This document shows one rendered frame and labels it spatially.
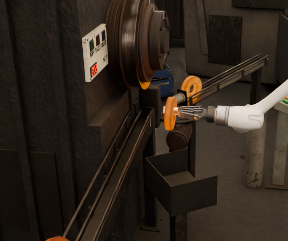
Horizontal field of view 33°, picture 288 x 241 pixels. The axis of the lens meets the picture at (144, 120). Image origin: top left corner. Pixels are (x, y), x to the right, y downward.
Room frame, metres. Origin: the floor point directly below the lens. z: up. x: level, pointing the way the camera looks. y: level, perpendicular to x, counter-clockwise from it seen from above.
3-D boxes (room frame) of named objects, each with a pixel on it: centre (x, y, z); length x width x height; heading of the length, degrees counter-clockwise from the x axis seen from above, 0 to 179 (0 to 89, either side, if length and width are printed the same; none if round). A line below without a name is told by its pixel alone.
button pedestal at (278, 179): (2.79, -0.87, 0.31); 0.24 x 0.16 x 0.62; 166
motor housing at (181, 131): (2.59, -0.21, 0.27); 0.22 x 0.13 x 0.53; 166
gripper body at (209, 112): (2.03, -0.28, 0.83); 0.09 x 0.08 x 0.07; 77
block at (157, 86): (2.54, -0.04, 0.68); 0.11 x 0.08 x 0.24; 76
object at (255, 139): (2.79, -0.71, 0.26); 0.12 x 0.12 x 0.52
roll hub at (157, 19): (2.28, -0.09, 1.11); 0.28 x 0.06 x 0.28; 166
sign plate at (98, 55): (2.00, 0.19, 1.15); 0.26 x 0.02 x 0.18; 166
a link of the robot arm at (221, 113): (2.01, -0.35, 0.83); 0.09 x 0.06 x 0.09; 167
